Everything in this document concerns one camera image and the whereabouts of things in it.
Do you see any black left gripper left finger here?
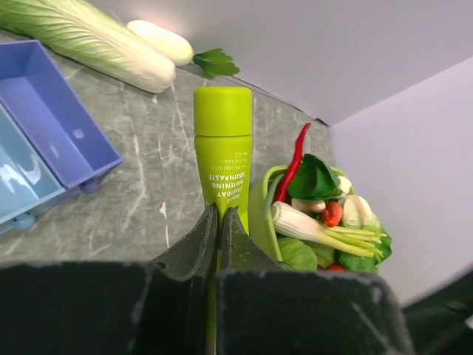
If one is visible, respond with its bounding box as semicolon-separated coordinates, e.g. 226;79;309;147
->
149;204;219;281

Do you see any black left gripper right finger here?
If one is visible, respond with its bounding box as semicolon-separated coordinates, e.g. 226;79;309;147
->
220;208;286;271

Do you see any round green cabbage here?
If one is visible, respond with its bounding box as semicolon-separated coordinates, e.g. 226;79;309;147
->
278;237;319;271

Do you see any white celery stalk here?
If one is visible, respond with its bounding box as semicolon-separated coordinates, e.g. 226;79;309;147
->
270;202;386;260

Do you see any green plastic vegetable basket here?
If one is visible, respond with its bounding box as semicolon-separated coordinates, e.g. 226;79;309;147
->
248;165;385;273

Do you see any red chili pepper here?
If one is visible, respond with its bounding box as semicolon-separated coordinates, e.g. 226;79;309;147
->
274;123;311;202

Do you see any green scallion leaf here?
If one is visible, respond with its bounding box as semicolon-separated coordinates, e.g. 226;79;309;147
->
263;172;285;220

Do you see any white mushroom in basket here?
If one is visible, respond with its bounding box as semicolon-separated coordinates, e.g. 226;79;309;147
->
291;198;326;213

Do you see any small red pepper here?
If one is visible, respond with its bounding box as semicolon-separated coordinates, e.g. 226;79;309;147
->
327;263;345;272

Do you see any bok choy in basket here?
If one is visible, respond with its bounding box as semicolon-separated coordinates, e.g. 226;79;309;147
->
288;153;344;200

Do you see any napa cabbage in basket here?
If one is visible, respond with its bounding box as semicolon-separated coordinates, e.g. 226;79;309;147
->
339;195;381;232

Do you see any white daikon radish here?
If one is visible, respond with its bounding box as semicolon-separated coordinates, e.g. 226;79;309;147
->
126;18;241;78

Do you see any purple drawer box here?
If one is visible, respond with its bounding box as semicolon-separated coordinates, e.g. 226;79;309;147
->
1;40;123;194

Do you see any napa cabbage on table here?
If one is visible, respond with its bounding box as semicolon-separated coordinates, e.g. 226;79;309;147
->
1;1;176;94

